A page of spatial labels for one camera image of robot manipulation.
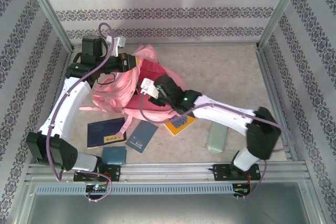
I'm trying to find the large teal notebook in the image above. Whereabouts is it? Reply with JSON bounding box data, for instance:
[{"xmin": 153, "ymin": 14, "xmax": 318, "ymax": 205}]
[{"xmin": 125, "ymin": 120, "xmax": 159, "ymax": 154}]

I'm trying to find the aluminium frame post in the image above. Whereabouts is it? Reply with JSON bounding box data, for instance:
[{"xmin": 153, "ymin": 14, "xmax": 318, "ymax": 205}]
[
  {"xmin": 256, "ymin": 0, "xmax": 307, "ymax": 49},
  {"xmin": 23, "ymin": 0, "xmax": 75, "ymax": 51}
]

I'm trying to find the wide aluminium mounting rail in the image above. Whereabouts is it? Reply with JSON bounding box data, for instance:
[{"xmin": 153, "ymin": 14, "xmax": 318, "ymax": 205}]
[{"xmin": 25, "ymin": 163, "xmax": 312, "ymax": 184}]

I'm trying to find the navy book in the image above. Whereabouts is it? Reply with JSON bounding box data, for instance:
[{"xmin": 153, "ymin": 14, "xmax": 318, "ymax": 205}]
[{"xmin": 87, "ymin": 117, "xmax": 128, "ymax": 150}]

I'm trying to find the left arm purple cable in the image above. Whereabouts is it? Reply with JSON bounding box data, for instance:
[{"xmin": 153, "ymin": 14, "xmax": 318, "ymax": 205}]
[{"xmin": 46, "ymin": 22, "xmax": 118, "ymax": 203}]

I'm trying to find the green pencil case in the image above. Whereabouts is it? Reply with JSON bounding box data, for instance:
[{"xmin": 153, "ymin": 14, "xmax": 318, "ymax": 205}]
[{"xmin": 207, "ymin": 121, "xmax": 228, "ymax": 153}]

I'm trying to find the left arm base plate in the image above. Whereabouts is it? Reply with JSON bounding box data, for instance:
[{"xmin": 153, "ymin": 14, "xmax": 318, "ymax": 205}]
[{"xmin": 73, "ymin": 165, "xmax": 122, "ymax": 182}]

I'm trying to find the aluminium frame bar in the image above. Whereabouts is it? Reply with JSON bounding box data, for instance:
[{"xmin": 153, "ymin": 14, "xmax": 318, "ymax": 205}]
[
  {"xmin": 36, "ymin": 49, "xmax": 76, "ymax": 164},
  {"xmin": 71, "ymin": 41, "xmax": 260, "ymax": 49},
  {"xmin": 256, "ymin": 47, "xmax": 299, "ymax": 162}
]

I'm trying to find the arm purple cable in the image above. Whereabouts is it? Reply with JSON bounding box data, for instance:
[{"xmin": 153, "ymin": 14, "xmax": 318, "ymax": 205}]
[
  {"xmin": 46, "ymin": 22, "xmax": 118, "ymax": 203},
  {"xmin": 139, "ymin": 92, "xmax": 296, "ymax": 198}
]

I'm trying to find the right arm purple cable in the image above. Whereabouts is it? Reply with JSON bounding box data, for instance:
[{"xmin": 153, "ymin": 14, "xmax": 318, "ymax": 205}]
[{"xmin": 139, "ymin": 92, "xmax": 296, "ymax": 198}]

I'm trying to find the grey metal tray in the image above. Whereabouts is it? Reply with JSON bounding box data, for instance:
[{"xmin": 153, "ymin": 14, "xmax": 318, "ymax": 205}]
[{"xmin": 26, "ymin": 194, "xmax": 310, "ymax": 224}]

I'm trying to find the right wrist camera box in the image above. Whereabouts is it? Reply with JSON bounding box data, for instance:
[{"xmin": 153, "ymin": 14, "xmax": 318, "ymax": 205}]
[{"xmin": 140, "ymin": 78, "xmax": 160, "ymax": 98}]

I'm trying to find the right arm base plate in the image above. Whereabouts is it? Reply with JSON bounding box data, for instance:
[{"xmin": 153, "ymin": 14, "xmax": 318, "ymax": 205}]
[{"xmin": 213, "ymin": 163, "xmax": 262, "ymax": 182}]

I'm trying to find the slotted grey cable duct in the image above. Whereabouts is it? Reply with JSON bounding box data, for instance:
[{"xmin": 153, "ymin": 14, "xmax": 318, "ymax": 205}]
[{"xmin": 34, "ymin": 184, "xmax": 235, "ymax": 195}]

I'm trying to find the small teal notebook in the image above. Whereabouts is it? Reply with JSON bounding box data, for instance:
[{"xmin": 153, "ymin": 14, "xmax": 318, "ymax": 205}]
[{"xmin": 101, "ymin": 146, "xmax": 128, "ymax": 166}]

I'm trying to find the pink backpack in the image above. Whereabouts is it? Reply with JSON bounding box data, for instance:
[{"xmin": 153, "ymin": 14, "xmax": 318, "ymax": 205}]
[{"xmin": 78, "ymin": 44, "xmax": 186, "ymax": 141}]

